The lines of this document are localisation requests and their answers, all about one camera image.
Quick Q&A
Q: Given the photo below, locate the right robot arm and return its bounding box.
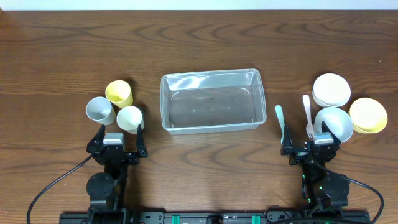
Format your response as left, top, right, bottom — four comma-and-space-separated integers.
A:
280, 122, 370, 223

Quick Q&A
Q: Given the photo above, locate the grey plastic cup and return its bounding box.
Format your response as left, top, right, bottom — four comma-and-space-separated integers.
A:
86, 96, 116, 125

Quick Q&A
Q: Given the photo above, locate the grey plastic bowl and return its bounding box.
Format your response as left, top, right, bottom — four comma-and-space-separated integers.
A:
313, 107, 354, 142

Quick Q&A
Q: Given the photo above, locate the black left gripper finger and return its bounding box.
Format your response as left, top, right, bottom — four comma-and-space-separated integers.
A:
136, 124, 146, 153
91, 124, 105, 144

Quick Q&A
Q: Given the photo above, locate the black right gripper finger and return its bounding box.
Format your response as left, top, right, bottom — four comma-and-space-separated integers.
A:
282, 125, 292, 149
321, 121, 340, 144

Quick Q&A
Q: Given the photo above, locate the white plastic cup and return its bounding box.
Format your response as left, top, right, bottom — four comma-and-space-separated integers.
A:
116, 106, 144, 134

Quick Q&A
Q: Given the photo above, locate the light blue plastic spoon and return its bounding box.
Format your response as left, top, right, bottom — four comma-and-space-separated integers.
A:
275, 105, 285, 144

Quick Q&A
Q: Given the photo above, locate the pink plastic fork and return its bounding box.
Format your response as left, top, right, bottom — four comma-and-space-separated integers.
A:
302, 95, 315, 140

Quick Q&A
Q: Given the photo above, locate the yellow plastic bowl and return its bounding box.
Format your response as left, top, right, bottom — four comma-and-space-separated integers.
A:
349, 98, 388, 134

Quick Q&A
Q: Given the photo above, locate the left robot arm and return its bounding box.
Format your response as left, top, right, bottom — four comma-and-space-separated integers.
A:
59, 125, 148, 224

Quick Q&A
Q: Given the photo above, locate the yellow plastic cup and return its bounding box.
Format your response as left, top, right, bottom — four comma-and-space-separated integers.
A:
105, 80, 133, 108

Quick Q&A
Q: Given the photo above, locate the clear plastic storage box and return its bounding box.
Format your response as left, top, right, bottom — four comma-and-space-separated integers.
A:
160, 68, 267, 135

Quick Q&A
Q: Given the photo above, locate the white plastic bowl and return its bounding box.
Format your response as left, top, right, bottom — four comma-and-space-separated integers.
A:
312, 73, 351, 107

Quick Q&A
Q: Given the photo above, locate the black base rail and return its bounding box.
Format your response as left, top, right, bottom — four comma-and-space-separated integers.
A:
138, 208, 301, 224

